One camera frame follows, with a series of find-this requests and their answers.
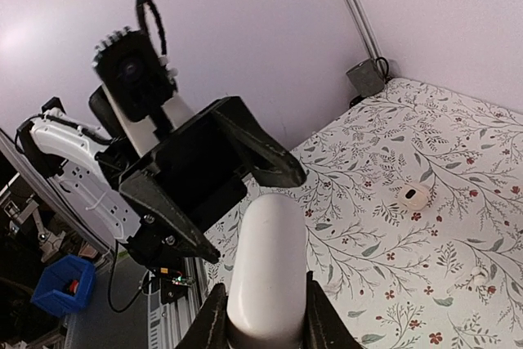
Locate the small white round device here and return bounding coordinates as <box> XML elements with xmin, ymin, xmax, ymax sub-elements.
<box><xmin>396</xmin><ymin>183</ymin><xmax>430</xmax><ymax>212</ymax></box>

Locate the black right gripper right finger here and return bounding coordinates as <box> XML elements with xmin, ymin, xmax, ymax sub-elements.
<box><xmin>303</xmin><ymin>271</ymin><xmax>362</xmax><ymax>349</ymax></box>

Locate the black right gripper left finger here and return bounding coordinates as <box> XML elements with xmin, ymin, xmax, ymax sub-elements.
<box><xmin>176</xmin><ymin>283</ymin><xmax>229</xmax><ymax>349</ymax></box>

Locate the blue storage bin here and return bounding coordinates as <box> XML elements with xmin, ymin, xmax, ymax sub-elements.
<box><xmin>30</xmin><ymin>255</ymin><xmax>96</xmax><ymax>318</ymax></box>

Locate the floral patterned table mat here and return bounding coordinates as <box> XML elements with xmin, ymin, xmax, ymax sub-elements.
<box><xmin>203</xmin><ymin>76</ymin><xmax>523</xmax><ymax>349</ymax></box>

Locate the aluminium front rail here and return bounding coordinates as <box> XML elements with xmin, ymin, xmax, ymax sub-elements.
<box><xmin>147</xmin><ymin>258</ymin><xmax>208</xmax><ymax>349</ymax></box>

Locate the left aluminium corner post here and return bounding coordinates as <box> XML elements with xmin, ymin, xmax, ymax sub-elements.
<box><xmin>344</xmin><ymin>0</ymin><xmax>388</xmax><ymax>75</ymax></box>

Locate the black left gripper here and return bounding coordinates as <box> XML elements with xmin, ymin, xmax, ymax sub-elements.
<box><xmin>96</xmin><ymin>96</ymin><xmax>306</xmax><ymax>269</ymax></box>

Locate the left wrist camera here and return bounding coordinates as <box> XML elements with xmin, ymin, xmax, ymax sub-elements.
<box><xmin>92</xmin><ymin>26</ymin><xmax>180</xmax><ymax>157</ymax></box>

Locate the white earbud charging case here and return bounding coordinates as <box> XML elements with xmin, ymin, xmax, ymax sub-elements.
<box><xmin>226</xmin><ymin>194</ymin><xmax>306</xmax><ymax>348</ymax></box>

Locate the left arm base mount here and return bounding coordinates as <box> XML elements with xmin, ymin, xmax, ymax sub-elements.
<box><xmin>141</xmin><ymin>267</ymin><xmax>194</xmax><ymax>305</ymax></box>

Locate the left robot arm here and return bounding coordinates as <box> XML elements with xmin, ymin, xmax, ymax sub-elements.
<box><xmin>17</xmin><ymin>87</ymin><xmax>306</xmax><ymax>271</ymax></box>

